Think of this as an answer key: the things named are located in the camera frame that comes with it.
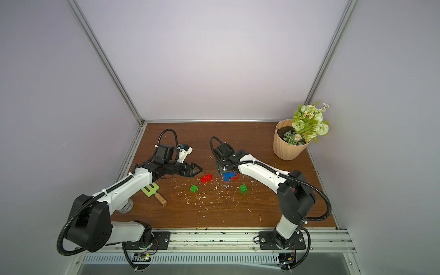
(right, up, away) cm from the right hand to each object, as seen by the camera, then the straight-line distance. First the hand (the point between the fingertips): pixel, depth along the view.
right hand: (226, 164), depth 86 cm
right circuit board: (+25, -37, -17) cm, 48 cm away
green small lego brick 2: (+9, -12, -1) cm, 15 cm away
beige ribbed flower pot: (+32, +11, -1) cm, 34 cm away
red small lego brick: (+6, -8, +5) cm, 11 cm away
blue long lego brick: (+1, -7, +3) cm, 7 cm away
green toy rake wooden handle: (-38, -14, +1) cm, 41 cm away
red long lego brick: (-10, -8, +4) cm, 14 cm away
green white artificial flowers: (+40, +20, -5) cm, 45 cm away
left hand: (-14, -1, -4) cm, 14 cm away
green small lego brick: (-17, -13, +1) cm, 21 cm away
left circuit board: (-36, -37, -15) cm, 54 cm away
